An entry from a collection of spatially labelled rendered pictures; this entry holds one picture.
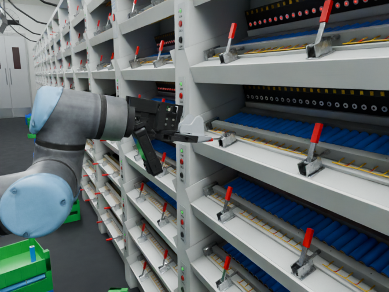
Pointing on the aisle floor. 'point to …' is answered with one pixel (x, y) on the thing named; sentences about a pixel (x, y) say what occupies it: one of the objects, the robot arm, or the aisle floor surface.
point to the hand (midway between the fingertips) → (204, 139)
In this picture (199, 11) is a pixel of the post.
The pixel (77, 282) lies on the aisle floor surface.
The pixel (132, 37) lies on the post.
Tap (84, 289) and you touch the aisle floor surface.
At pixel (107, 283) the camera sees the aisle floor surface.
